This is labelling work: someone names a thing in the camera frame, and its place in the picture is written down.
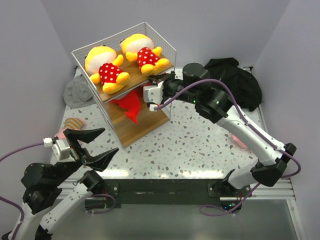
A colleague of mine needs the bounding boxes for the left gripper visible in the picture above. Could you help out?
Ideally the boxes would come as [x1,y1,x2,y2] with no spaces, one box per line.
[51,127,119,185]

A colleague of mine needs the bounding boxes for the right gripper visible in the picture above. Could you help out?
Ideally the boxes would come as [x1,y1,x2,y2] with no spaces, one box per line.
[149,70,199,105]

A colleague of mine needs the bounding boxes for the red shark plush front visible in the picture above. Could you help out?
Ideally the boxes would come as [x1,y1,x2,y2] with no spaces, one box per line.
[111,89,141,124]

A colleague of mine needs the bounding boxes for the yellow plush red dotted dress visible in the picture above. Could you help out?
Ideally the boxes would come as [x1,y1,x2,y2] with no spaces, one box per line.
[84,45,130,94]

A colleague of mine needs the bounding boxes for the pink plush striped hat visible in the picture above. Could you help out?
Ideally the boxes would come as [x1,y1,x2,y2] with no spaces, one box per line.
[232,135,248,149]
[55,117,86,139]

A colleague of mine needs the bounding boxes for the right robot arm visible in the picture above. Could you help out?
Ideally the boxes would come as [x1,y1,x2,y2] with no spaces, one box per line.
[143,63,297,197]

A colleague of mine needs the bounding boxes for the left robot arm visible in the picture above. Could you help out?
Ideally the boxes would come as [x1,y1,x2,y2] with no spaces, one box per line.
[0,127,119,240]

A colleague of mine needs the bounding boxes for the grey cloth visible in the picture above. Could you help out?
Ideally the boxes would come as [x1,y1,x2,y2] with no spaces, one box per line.
[63,74,95,109]

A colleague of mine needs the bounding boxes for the black jacket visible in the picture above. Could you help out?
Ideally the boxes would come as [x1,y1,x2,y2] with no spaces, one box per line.
[204,57,262,112]

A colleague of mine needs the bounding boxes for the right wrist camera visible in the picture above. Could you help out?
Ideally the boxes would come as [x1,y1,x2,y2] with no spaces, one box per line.
[143,81,164,112]

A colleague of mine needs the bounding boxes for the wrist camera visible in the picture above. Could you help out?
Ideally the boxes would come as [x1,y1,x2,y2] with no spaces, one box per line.
[143,81,164,112]
[43,137,73,163]

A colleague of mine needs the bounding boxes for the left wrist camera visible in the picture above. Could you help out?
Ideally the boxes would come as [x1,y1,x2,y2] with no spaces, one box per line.
[43,137,73,163]

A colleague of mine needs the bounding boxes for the white wire wooden shelf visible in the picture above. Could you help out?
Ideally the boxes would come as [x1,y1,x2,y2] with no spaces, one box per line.
[71,22,177,148]

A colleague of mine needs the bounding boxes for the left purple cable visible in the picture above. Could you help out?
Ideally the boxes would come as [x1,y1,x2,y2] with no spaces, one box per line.
[0,142,46,238]

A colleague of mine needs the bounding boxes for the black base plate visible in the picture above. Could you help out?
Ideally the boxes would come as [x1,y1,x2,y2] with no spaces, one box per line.
[103,178,251,208]

